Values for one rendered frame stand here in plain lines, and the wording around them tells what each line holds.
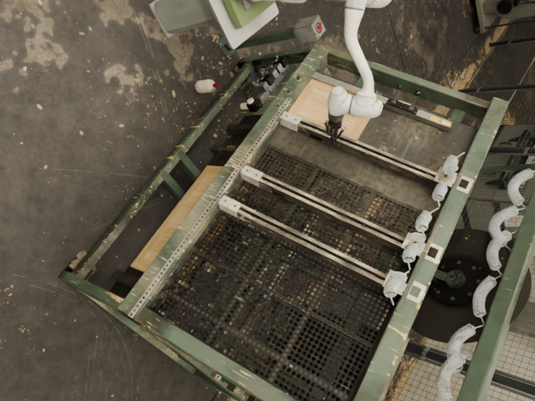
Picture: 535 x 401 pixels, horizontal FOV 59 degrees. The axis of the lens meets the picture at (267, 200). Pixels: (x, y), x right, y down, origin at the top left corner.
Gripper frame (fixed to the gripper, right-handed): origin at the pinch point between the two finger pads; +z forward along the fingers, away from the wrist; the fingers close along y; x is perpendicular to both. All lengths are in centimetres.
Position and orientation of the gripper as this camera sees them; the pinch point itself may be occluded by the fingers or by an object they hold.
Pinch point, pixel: (333, 140)
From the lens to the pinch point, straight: 285.9
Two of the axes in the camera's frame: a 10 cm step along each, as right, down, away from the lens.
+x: 5.1, -7.5, 4.3
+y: 8.6, 4.1, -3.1
